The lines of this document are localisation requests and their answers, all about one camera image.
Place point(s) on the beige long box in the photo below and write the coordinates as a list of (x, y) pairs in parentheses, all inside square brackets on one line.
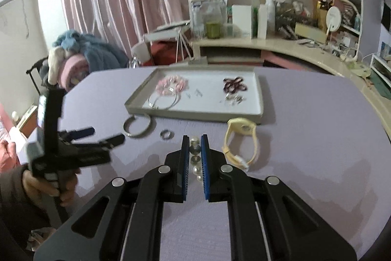
[(311, 31)]

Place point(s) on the thin silver bangle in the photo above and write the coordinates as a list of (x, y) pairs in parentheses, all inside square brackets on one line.
[(158, 107)]

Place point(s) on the round white mirror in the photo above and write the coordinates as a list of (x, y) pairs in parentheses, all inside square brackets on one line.
[(333, 18)]

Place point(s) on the white square bottle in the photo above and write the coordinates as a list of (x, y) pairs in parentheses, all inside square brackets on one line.
[(262, 22)]

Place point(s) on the wide silver bangle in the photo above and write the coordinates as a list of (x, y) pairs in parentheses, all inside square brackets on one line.
[(126, 130)]

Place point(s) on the grey shallow tray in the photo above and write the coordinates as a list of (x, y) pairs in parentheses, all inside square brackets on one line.
[(207, 105)]

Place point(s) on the pink flower hair clip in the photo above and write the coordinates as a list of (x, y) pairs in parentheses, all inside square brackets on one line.
[(163, 86)]

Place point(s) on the white flat box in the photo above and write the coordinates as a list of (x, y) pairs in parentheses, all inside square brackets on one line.
[(168, 27)]

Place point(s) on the person's left forearm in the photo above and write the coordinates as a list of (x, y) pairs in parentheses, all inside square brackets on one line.
[(15, 209)]

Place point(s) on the clear acrylic organizer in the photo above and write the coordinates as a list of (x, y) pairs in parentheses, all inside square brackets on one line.
[(293, 13)]

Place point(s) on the black chair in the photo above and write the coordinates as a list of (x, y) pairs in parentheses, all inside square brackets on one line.
[(34, 80)]

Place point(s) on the white spray bottle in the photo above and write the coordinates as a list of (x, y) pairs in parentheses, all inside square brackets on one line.
[(270, 10)]

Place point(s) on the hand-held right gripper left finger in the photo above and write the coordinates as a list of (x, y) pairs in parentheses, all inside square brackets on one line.
[(184, 169)]

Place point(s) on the person's left hand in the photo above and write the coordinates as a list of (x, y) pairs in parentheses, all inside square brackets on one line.
[(33, 184)]

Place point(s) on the cream white cloth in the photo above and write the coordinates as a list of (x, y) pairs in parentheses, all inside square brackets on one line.
[(56, 62)]

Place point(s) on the white carton box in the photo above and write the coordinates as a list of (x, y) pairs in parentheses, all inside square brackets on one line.
[(241, 21)]

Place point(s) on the blue fleece garment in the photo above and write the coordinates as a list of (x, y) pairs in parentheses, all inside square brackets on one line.
[(100, 53)]

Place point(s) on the cream corner desk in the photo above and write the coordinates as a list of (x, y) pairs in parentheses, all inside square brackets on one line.
[(275, 45)]

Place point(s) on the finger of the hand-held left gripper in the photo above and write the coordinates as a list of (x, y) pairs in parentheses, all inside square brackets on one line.
[(79, 132), (107, 141)]

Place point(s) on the black hanging pouch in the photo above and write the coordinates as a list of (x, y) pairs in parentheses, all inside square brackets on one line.
[(387, 16)]

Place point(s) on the green cloth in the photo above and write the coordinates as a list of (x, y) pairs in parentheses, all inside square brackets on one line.
[(383, 86)]

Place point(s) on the yellow wristwatch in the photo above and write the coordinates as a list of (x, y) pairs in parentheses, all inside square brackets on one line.
[(241, 126)]

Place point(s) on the clear bag of packets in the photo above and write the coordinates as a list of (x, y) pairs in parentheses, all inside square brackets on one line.
[(204, 4)]

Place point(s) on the lavender tablecloth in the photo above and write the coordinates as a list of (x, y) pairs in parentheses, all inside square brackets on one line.
[(305, 141)]

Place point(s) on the pink folded blanket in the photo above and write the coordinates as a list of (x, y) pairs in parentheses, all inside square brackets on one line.
[(73, 68)]

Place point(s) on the green candle jar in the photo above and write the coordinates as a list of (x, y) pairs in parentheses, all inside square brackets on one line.
[(213, 30)]

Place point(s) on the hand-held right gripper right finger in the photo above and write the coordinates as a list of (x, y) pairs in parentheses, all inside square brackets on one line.
[(205, 169)]

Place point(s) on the round hand fan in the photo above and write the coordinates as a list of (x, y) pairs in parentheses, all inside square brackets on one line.
[(362, 69)]

